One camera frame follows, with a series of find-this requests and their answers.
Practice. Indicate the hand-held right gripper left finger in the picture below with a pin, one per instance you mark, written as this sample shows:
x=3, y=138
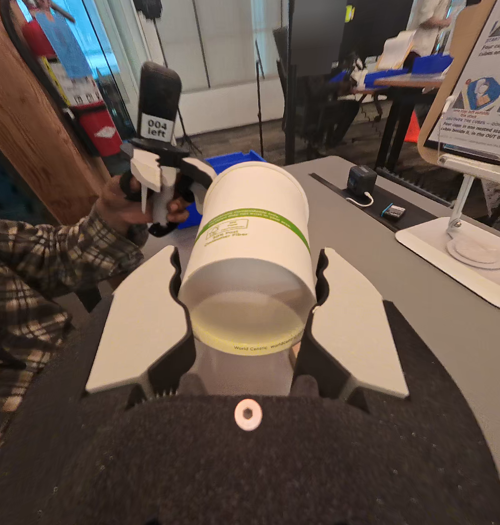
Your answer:
x=139, y=328

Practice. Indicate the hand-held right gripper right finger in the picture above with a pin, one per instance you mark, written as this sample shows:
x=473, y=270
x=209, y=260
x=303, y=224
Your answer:
x=356, y=332

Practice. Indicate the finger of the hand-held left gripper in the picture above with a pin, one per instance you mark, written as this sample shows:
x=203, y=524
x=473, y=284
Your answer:
x=207, y=176
x=147, y=168

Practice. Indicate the blue plastic bin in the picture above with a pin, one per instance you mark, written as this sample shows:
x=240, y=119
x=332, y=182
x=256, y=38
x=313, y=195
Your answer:
x=233, y=160

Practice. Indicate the white cup green band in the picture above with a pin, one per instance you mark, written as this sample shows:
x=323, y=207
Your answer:
x=254, y=197

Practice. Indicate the person's left forearm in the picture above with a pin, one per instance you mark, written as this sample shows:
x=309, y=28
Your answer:
x=49, y=254

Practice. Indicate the person's left hand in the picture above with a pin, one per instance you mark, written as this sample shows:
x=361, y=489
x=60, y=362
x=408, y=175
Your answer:
x=127, y=213

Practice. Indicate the red fire extinguisher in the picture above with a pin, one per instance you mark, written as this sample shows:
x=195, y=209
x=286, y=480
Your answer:
x=88, y=119

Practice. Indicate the black tripod light stand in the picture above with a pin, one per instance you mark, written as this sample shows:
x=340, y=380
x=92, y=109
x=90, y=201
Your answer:
x=147, y=8

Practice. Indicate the blue inspection tag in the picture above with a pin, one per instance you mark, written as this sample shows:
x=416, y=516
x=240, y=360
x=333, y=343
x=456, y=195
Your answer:
x=69, y=49

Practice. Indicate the instruction sheet stand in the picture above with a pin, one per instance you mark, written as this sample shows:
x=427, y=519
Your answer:
x=430, y=246

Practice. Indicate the person's plaid shirt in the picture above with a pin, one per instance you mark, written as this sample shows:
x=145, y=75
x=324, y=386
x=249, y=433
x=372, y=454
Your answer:
x=20, y=336

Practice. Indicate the small black blue device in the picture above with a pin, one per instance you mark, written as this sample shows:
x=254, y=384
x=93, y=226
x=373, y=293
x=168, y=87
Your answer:
x=394, y=211

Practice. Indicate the black charger box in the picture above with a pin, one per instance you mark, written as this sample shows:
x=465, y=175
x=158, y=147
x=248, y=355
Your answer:
x=362, y=178

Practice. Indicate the blue parts bin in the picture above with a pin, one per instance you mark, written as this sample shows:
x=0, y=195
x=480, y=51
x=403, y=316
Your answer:
x=385, y=78
x=432, y=63

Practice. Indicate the orange traffic cone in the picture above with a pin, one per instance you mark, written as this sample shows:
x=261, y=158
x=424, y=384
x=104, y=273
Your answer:
x=412, y=129

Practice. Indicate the wooden office desk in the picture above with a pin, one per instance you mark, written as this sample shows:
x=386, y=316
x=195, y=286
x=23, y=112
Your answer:
x=410, y=81

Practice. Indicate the large black screen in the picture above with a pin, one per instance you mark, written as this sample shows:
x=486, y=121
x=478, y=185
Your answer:
x=377, y=28

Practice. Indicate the stack of paper folders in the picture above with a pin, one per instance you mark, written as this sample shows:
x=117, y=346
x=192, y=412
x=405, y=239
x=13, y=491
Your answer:
x=395, y=49

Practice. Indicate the white printed paper sheet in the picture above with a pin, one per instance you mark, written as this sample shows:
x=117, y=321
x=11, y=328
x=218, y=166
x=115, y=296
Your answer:
x=487, y=102

